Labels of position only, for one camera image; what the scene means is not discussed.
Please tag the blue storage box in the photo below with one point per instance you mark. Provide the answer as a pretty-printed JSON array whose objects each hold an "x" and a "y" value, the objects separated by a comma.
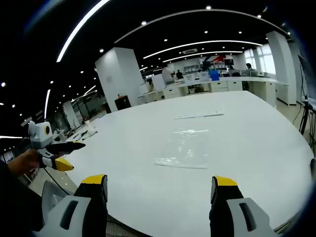
[{"x": 214, "y": 75}]

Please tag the long white counter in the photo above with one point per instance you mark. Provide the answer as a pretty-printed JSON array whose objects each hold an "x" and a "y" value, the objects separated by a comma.
[{"x": 222, "y": 85}]

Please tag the person's left hand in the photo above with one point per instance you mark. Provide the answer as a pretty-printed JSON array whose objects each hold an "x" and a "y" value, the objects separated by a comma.
[{"x": 24, "y": 161}]

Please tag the large black monitor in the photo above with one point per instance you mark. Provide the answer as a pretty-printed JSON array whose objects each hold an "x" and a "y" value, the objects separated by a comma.
[{"x": 307, "y": 74}]

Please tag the clear plastic strip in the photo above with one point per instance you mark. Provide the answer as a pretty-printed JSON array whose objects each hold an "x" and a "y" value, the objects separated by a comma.
[{"x": 197, "y": 115}]

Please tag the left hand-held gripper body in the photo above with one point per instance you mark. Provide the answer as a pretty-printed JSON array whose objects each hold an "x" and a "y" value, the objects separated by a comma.
[{"x": 39, "y": 135}]

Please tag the clear resealable plastic bag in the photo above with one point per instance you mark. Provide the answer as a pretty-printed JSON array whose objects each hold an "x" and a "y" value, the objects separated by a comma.
[{"x": 184, "y": 150}]

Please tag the black cabinet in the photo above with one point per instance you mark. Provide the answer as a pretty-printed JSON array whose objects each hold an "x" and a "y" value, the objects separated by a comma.
[{"x": 122, "y": 102}]

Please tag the black tripod stand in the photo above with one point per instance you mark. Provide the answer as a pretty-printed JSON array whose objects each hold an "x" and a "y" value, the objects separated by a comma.
[{"x": 304, "y": 116}]

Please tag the white box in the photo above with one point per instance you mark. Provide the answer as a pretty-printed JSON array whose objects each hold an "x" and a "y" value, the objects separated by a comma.
[{"x": 158, "y": 82}]

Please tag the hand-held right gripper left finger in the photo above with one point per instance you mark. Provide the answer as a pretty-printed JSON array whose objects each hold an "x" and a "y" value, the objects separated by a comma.
[{"x": 93, "y": 212}]

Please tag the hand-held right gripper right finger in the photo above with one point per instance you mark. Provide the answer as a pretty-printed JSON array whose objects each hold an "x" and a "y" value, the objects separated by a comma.
[{"x": 222, "y": 212}]

